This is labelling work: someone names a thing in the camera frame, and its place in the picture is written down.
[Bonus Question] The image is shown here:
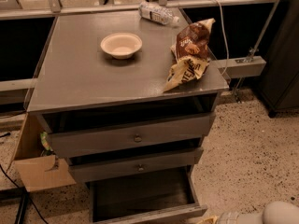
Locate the grey bottom drawer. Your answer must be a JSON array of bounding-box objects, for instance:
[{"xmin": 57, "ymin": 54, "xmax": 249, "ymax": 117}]
[{"xmin": 90, "ymin": 167, "xmax": 207, "ymax": 224}]

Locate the grey drawer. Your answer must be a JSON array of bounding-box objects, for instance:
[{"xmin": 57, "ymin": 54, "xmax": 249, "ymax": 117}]
[
  {"xmin": 69, "ymin": 147, "xmax": 203, "ymax": 183},
  {"xmin": 48, "ymin": 112, "xmax": 215, "ymax": 158},
  {"xmin": 90, "ymin": 167, "xmax": 207, "ymax": 224}
]

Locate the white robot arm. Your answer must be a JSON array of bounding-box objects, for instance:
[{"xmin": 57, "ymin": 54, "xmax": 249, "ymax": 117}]
[{"xmin": 196, "ymin": 201, "xmax": 299, "ymax": 224}]

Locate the grey middle drawer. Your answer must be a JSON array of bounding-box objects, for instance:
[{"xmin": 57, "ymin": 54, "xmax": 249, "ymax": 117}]
[{"xmin": 69, "ymin": 147, "xmax": 203, "ymax": 183}]

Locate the grey top drawer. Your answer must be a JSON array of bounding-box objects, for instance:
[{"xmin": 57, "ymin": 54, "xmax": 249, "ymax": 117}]
[{"xmin": 48, "ymin": 112, "xmax": 215, "ymax": 158}]

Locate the grey drawer cabinet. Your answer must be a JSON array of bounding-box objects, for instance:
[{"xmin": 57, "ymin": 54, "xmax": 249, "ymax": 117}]
[{"xmin": 28, "ymin": 11, "xmax": 227, "ymax": 172}]

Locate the dark cabinet at right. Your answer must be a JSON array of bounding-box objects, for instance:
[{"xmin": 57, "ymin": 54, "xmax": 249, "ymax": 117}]
[{"xmin": 257, "ymin": 0, "xmax": 299, "ymax": 118}]

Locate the yellow snack bag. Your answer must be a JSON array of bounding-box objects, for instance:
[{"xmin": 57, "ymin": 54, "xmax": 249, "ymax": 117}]
[{"xmin": 164, "ymin": 44, "xmax": 210, "ymax": 91}]

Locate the diagonal metal rod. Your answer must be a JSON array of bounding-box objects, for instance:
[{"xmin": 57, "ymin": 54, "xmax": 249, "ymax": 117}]
[{"xmin": 231, "ymin": 0, "xmax": 289, "ymax": 103}]

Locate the brown chip bag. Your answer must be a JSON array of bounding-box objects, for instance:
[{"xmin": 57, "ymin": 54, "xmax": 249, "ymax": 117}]
[{"xmin": 175, "ymin": 18, "xmax": 215, "ymax": 60}]

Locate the cardboard box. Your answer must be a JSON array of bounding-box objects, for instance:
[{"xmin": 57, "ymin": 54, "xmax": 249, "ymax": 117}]
[{"xmin": 12, "ymin": 114, "xmax": 76, "ymax": 192}]

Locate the green snack packet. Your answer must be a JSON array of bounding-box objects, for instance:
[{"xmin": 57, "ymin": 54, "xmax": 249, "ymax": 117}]
[{"xmin": 40, "ymin": 132, "xmax": 53, "ymax": 151}]

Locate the white paper bowl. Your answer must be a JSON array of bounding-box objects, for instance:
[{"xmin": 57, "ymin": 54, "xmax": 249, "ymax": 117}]
[{"xmin": 100, "ymin": 33, "xmax": 142, "ymax": 60}]

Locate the clear plastic water bottle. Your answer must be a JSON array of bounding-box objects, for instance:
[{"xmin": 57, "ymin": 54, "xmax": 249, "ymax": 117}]
[{"xmin": 138, "ymin": 1, "xmax": 179, "ymax": 25}]

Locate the grey metal frame rail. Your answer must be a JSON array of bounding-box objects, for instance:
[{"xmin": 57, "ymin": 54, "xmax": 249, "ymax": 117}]
[{"xmin": 0, "ymin": 0, "xmax": 279, "ymax": 104}]

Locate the white cable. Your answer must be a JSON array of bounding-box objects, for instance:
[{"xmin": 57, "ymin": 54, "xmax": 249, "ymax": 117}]
[{"xmin": 204, "ymin": 0, "xmax": 231, "ymax": 77}]

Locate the black floor cable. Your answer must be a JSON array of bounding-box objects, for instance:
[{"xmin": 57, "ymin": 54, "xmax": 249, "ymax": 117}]
[{"xmin": 0, "ymin": 163, "xmax": 50, "ymax": 224}]

